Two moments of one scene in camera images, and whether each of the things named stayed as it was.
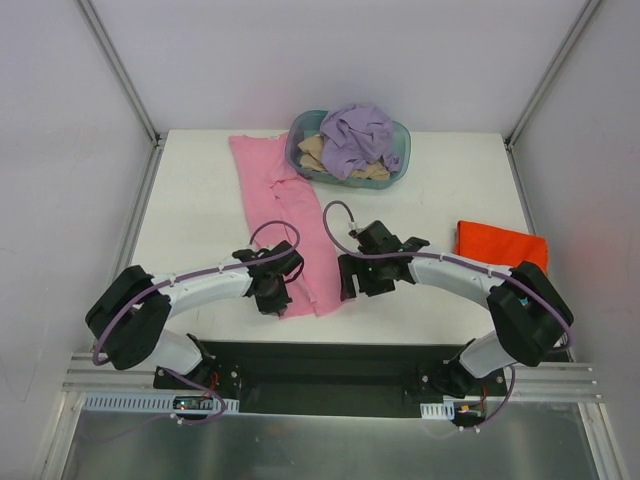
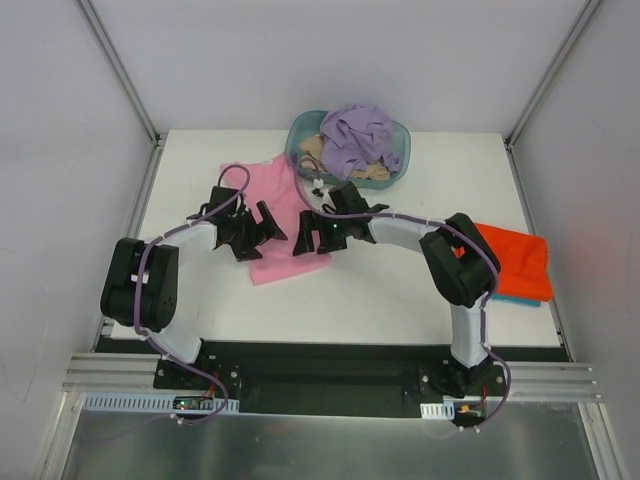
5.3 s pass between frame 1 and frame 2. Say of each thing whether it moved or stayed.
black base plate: stayed
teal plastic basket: stayed
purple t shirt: stayed
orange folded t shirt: stayed
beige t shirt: stayed
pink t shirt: moved
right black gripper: moved
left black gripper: moved
